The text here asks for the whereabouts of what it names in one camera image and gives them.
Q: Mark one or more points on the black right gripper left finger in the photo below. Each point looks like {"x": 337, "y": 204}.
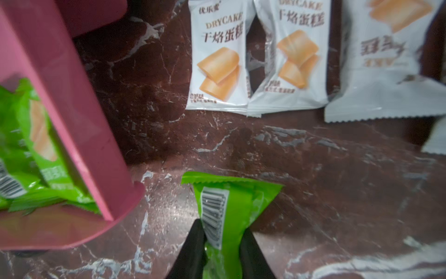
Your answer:
{"x": 192, "y": 258}

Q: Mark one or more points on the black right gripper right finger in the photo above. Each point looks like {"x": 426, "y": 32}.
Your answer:
{"x": 254, "y": 264}

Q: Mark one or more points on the green cookie packet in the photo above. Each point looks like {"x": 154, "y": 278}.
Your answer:
{"x": 62, "y": 182}
{"x": 22, "y": 185}
{"x": 227, "y": 206}

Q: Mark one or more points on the white cookie packet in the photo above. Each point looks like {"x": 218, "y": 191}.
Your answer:
{"x": 381, "y": 46}
{"x": 220, "y": 79}
{"x": 297, "y": 43}
{"x": 436, "y": 143}

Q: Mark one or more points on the pink top drawer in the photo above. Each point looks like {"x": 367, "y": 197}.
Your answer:
{"x": 82, "y": 16}

